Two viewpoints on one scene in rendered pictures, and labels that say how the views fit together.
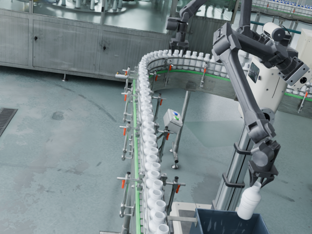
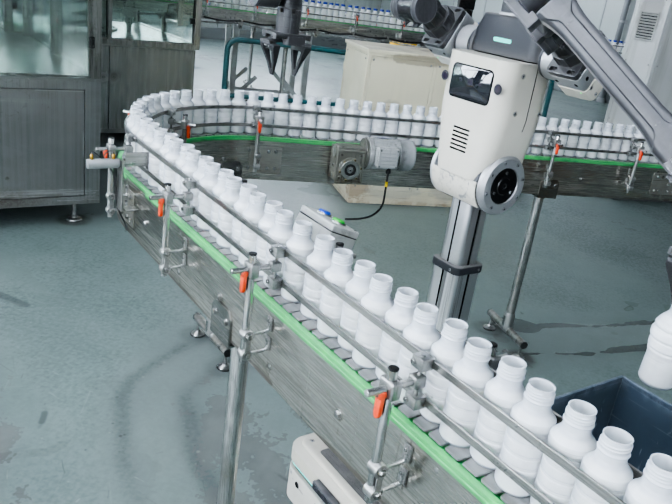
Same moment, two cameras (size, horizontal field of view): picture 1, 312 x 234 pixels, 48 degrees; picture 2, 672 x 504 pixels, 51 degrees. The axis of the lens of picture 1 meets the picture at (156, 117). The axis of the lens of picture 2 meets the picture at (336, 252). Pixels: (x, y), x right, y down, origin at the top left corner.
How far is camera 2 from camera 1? 0.82 m
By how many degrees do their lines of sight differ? 26
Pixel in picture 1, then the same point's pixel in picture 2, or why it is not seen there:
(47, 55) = not seen: outside the picture
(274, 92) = (526, 117)
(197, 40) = (130, 93)
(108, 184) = (98, 458)
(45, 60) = not seen: outside the picture
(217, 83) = (288, 154)
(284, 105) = (426, 173)
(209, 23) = (148, 53)
